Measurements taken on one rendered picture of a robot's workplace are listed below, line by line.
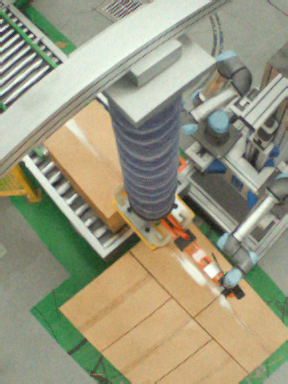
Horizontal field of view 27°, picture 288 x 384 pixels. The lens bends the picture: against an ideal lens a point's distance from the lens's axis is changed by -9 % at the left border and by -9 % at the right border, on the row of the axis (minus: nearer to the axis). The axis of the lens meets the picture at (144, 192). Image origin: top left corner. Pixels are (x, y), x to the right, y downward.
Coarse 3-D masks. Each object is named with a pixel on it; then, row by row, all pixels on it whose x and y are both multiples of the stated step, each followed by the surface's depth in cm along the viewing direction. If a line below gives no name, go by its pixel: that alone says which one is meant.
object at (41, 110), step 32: (160, 0) 153; (192, 0) 153; (224, 0) 159; (128, 32) 151; (160, 32) 150; (64, 64) 149; (96, 64) 148; (128, 64) 154; (32, 96) 147; (64, 96) 146; (0, 128) 145; (32, 128) 145; (0, 160) 143
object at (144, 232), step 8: (120, 208) 341; (128, 208) 339; (128, 216) 340; (152, 224) 339; (136, 232) 339; (144, 232) 338; (152, 232) 338; (160, 232) 338; (144, 240) 337; (152, 248) 336
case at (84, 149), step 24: (72, 120) 370; (96, 120) 369; (48, 144) 367; (72, 144) 366; (96, 144) 365; (72, 168) 362; (96, 168) 362; (120, 168) 361; (96, 192) 358; (120, 216) 371
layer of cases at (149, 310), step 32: (160, 224) 394; (192, 224) 393; (128, 256) 389; (160, 256) 389; (96, 288) 385; (128, 288) 384; (160, 288) 383; (192, 288) 383; (96, 320) 379; (128, 320) 379; (160, 320) 378; (192, 320) 377; (224, 320) 376; (256, 320) 375; (128, 352) 373; (160, 352) 372; (192, 352) 371; (224, 352) 370; (256, 352) 369
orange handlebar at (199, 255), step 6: (180, 162) 335; (180, 168) 334; (168, 216) 328; (162, 222) 327; (174, 222) 327; (168, 228) 326; (180, 228) 326; (174, 234) 325; (198, 246) 324; (192, 252) 323; (198, 252) 322; (198, 258) 321; (204, 258) 322; (198, 264) 322; (216, 282) 318
